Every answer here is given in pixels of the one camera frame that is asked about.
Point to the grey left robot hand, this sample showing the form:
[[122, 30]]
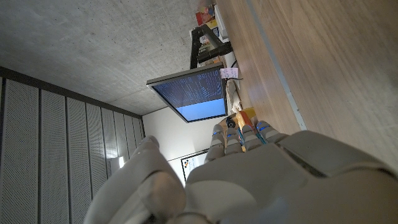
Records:
[[264, 186]]

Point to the colourful wooden toy airplane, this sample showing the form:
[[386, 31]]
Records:
[[244, 116]]

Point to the computer monitor with blue screen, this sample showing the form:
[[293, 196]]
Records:
[[192, 93]]

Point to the pink sticky note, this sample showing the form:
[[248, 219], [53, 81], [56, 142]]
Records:
[[229, 73]]

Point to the orange box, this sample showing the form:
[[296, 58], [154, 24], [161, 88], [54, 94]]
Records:
[[205, 15]]

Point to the black framed wall board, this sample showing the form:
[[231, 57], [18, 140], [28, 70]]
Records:
[[192, 163]]

